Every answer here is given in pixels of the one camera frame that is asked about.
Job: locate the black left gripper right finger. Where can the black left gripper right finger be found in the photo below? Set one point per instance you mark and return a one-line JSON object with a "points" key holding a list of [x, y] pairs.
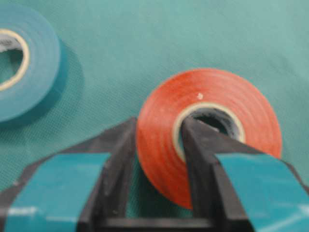
{"points": [[240, 188]]}

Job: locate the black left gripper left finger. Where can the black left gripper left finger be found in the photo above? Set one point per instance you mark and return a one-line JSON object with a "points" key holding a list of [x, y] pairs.
{"points": [[72, 190]]}

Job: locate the red tape roll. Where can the red tape roll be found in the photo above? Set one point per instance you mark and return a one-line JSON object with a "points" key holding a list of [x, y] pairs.
{"points": [[223, 97]]}

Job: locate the teal tape roll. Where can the teal tape roll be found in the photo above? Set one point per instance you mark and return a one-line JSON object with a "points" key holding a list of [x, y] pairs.
{"points": [[27, 30]]}

